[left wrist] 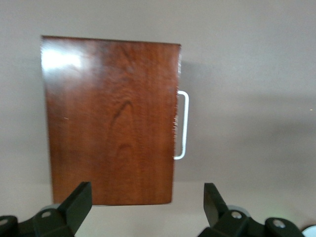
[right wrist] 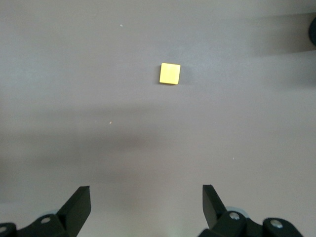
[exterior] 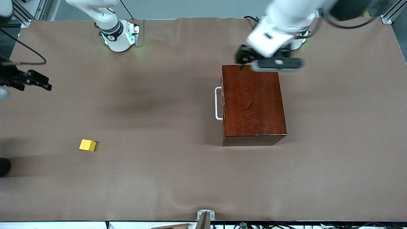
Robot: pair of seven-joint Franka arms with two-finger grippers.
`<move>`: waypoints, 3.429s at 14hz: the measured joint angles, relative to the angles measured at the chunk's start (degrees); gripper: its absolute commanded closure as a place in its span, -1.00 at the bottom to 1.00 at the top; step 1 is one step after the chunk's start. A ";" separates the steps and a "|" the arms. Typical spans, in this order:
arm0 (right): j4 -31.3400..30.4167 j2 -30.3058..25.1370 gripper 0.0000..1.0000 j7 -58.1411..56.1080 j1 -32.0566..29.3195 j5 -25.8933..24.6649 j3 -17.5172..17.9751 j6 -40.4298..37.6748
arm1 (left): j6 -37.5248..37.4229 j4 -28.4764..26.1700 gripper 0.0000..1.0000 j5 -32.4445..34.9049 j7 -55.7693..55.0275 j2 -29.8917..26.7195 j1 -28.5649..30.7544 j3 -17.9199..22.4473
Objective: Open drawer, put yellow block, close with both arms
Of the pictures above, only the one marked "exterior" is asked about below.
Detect aluminium frame profile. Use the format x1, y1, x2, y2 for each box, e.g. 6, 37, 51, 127
381, 0, 407, 25
12, 0, 49, 28

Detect light wooden board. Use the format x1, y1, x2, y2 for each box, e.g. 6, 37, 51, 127
151, 223, 192, 229

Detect grey metal table bracket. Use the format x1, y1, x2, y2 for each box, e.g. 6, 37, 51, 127
195, 210, 216, 229

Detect light wood drawer white handle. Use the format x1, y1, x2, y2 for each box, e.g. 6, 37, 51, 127
215, 86, 225, 121

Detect yellow block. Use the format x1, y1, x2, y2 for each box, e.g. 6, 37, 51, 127
79, 139, 97, 152

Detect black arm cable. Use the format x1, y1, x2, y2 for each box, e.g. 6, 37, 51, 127
321, 12, 379, 30
0, 28, 47, 66

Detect brown table mat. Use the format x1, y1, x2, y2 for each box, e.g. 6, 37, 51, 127
0, 17, 407, 222

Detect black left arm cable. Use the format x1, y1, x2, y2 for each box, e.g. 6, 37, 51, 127
321, 12, 379, 30

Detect dark red wooden cabinet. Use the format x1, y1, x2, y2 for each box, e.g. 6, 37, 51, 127
221, 65, 287, 147

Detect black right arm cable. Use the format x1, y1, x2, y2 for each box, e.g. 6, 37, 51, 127
0, 28, 47, 66

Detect black foam cylinder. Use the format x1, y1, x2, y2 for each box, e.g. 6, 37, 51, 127
0, 157, 12, 178

